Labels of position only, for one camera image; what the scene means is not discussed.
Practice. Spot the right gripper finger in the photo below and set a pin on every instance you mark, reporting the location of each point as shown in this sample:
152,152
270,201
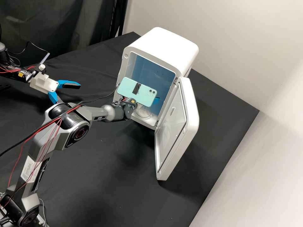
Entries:
157,100

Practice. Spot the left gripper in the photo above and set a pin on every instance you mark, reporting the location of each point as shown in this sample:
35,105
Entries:
43,82

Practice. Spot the clear flask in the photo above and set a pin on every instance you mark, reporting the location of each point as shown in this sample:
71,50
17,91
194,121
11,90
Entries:
144,114

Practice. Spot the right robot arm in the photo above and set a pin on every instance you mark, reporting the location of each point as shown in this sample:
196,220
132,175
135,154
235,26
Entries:
71,123

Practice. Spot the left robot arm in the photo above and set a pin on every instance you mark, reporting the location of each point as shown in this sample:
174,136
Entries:
14,75

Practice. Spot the incubator door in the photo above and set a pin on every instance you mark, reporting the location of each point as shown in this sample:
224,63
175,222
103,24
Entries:
189,132

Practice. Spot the white incubator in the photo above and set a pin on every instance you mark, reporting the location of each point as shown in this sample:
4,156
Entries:
165,47

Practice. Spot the right wrist camera phone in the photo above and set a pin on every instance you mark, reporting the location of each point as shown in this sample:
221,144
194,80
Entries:
137,89

